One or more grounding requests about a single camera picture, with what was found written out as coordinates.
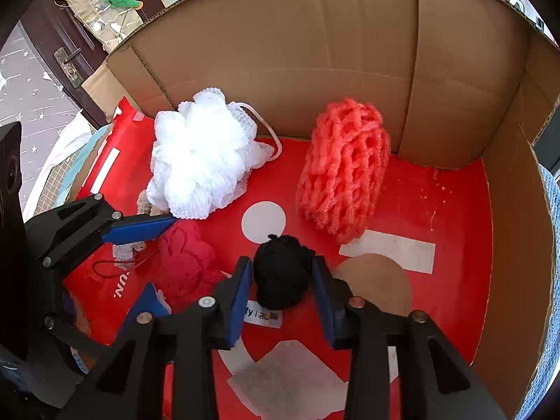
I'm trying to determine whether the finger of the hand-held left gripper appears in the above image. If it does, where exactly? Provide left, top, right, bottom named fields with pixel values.
left=25, top=194, right=177, bottom=269
left=44, top=282, right=172, bottom=359

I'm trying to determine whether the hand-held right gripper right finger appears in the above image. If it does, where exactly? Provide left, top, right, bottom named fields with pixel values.
left=311, top=256, right=508, bottom=420

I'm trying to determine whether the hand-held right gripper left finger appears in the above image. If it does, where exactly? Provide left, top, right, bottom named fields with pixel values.
left=57, top=257, right=253, bottom=420

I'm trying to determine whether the white labelled cloth pack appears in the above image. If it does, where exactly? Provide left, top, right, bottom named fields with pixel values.
left=243, top=307, right=284, bottom=329

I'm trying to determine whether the beige fluffy scrunchie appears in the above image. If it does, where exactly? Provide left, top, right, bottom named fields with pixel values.
left=113, top=189, right=176, bottom=260

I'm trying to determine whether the black yarn ball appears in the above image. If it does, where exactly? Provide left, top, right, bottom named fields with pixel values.
left=254, top=234, right=316, bottom=310

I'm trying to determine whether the red knit hat plush doll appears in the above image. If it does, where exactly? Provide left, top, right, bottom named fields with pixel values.
left=94, top=221, right=224, bottom=313

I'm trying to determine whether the round tan sponge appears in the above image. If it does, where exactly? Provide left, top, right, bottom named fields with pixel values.
left=332, top=254, right=413, bottom=316

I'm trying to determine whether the white gauze pad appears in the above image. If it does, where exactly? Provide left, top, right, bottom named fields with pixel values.
left=226, top=340, right=351, bottom=420

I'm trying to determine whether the cardboard box with red lining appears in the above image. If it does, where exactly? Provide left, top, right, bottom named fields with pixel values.
left=65, top=0, right=560, bottom=420

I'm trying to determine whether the white paper sheet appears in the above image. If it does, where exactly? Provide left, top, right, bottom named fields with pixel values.
left=22, top=109, right=97, bottom=224

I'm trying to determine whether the white mesh bath loofah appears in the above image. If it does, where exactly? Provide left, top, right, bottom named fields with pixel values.
left=146, top=88, right=283, bottom=220

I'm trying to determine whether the red foam net sleeve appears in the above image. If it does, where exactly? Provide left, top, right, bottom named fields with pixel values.
left=296, top=98, right=392, bottom=245

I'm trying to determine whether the dark brown door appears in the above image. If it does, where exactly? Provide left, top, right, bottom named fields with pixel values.
left=17, top=0, right=167, bottom=127

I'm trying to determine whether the beige hanging door organizer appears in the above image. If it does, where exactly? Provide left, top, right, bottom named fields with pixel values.
left=53, top=0, right=147, bottom=53

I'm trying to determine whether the metal door handle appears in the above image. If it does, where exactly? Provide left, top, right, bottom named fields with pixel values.
left=54, top=47, right=84, bottom=88

